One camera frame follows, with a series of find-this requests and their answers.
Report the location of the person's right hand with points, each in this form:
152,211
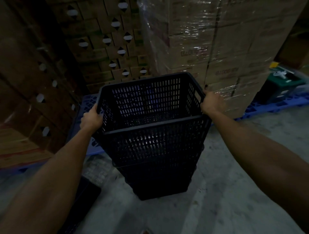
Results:
212,103

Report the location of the person's left hand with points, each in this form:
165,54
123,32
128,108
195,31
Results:
90,119

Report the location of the person's left fingers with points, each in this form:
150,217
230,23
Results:
100,111

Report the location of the person's right fingers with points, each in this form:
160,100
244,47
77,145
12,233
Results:
204,99

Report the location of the black plastic crate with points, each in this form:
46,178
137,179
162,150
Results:
159,168
154,120
161,189

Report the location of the person's right forearm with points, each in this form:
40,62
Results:
268,164

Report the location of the person's left forearm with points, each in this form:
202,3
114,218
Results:
45,185

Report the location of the blue plastic pallet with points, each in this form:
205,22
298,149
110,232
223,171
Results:
272,106
83,113

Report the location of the plastic-wrapped cardboard box pallet load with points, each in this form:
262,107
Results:
217,43

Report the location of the crumpled clear plastic film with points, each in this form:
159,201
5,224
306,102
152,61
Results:
97,170

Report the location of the stack of diamond-label cardboard boxes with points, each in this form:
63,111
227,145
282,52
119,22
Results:
106,43

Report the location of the green plastic bin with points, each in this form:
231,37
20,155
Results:
277,89

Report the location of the white plastic item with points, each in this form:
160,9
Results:
280,73

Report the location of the black flat plastic tray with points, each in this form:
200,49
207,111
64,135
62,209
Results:
82,205

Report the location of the plain brown cardboard box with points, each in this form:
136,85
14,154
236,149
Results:
293,50

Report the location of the wall of brown cardboard cartons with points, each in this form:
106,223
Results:
31,91

